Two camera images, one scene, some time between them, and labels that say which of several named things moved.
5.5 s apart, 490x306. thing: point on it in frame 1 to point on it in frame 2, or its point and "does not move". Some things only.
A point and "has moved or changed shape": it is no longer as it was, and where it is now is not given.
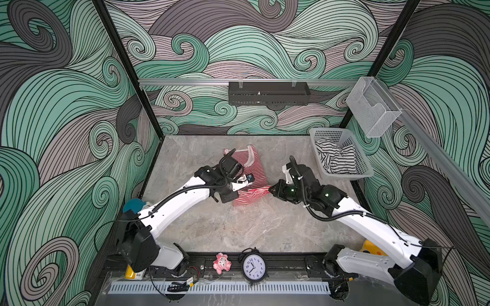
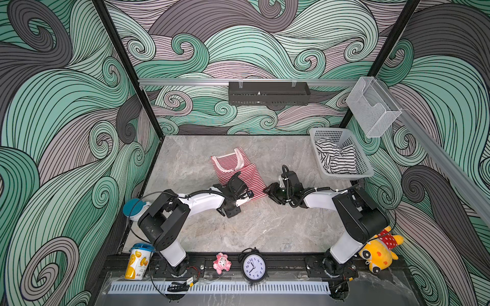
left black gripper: x=233 y=195 to x=231 y=213
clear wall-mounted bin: x=372 y=108 does not move
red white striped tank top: x=252 y=164 has moved or changed shape
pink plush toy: x=221 y=262 does not move
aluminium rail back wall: x=249 y=80 does not move
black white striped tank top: x=335 y=159 does not move
